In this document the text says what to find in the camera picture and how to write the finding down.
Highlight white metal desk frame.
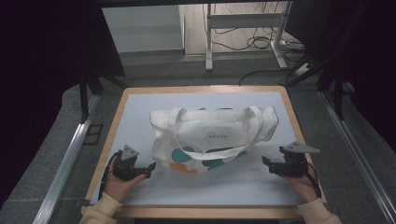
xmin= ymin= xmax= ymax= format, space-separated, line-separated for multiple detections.
xmin=205 ymin=1 xmax=293 ymax=72

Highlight white power strip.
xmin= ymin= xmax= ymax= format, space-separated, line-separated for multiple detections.
xmin=293 ymin=62 xmax=312 ymax=77

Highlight wooden framed white board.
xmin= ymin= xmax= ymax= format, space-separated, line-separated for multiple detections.
xmin=91 ymin=91 xmax=304 ymax=207

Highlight person's left hand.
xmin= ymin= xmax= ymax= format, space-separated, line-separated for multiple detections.
xmin=103 ymin=155 xmax=147 ymax=203

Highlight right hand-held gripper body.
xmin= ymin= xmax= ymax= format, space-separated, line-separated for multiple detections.
xmin=268 ymin=141 xmax=321 ymax=178

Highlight white canvas tote bag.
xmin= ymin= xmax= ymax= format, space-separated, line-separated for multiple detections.
xmin=149 ymin=105 xmax=279 ymax=175

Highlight black curtain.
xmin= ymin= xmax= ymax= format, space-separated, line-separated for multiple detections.
xmin=284 ymin=0 xmax=396 ymax=153
xmin=0 ymin=0 xmax=126 ymax=209

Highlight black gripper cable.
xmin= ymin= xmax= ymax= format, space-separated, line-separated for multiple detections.
xmin=97 ymin=151 xmax=120 ymax=202
xmin=306 ymin=161 xmax=323 ymax=200

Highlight black metal stand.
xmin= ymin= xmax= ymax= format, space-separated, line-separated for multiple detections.
xmin=284 ymin=46 xmax=356 ymax=121
xmin=78 ymin=69 xmax=129 ymax=124

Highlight black floor cables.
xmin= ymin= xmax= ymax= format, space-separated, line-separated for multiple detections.
xmin=203 ymin=2 xmax=309 ymax=87

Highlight person's right hand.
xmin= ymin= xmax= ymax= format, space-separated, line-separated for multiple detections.
xmin=281 ymin=161 xmax=321 ymax=203

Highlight aluminium rail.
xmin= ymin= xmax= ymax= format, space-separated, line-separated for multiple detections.
xmin=319 ymin=91 xmax=396 ymax=223
xmin=33 ymin=94 xmax=101 ymax=224

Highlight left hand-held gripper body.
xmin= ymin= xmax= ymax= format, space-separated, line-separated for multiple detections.
xmin=111 ymin=145 xmax=150 ymax=182

